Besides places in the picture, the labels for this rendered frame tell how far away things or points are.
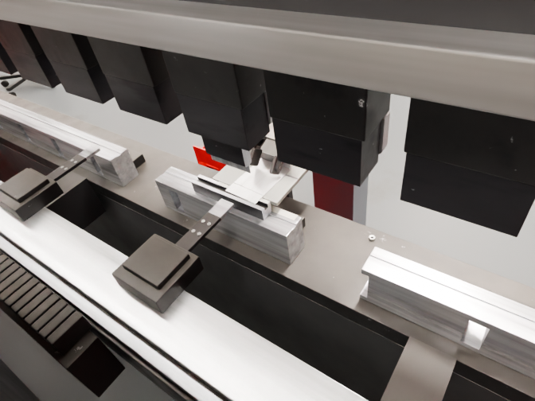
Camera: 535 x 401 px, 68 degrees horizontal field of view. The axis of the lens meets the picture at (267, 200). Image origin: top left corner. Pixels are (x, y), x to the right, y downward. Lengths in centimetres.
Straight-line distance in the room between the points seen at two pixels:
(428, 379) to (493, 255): 141
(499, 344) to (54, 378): 173
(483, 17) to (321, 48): 8
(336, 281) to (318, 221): 17
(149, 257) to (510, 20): 65
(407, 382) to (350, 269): 24
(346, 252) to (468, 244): 129
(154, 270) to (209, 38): 51
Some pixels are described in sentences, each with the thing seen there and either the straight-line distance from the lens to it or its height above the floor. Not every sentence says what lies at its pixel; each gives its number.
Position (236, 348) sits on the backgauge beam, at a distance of 66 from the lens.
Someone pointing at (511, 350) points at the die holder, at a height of 93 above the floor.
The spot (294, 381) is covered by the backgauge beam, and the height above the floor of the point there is 98.
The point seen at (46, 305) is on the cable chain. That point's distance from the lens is 77.
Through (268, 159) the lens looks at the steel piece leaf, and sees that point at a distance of 92.
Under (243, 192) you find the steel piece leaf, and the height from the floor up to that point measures 100.
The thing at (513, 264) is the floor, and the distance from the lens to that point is 211.
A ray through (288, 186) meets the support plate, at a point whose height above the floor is 100.
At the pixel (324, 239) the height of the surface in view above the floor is 88.
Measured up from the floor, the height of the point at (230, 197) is 100.
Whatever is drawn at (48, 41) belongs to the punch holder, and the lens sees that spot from 99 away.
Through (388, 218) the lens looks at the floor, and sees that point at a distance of 216.
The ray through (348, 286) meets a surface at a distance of 83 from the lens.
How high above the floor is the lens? 157
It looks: 43 degrees down
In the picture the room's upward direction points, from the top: 10 degrees counter-clockwise
